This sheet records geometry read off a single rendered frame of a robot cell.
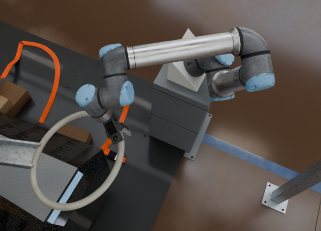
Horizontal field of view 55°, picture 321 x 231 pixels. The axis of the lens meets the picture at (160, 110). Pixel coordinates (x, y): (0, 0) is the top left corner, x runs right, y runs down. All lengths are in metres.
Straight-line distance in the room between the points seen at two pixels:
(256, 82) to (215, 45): 0.21
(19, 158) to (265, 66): 1.22
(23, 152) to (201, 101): 1.08
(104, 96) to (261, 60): 0.62
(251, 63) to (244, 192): 1.66
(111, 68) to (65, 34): 2.37
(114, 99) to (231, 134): 1.89
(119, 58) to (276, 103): 2.28
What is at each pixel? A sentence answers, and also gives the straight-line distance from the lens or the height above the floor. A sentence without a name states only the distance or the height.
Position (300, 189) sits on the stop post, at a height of 0.45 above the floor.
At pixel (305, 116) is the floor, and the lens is 3.28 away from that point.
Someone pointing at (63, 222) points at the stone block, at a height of 0.73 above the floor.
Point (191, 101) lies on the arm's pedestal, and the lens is 2.01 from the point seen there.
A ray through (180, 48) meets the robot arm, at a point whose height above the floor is 1.63.
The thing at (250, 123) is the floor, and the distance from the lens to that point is 3.01.
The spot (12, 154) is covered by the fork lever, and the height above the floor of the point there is 1.06.
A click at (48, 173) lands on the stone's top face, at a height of 0.80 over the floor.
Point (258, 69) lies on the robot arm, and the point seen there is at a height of 1.60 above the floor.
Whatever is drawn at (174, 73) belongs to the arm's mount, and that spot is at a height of 0.94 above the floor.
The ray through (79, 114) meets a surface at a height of 1.16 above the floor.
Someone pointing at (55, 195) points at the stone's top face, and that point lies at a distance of 1.84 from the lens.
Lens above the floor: 2.54
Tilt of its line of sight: 61 degrees down
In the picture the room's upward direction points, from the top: 7 degrees clockwise
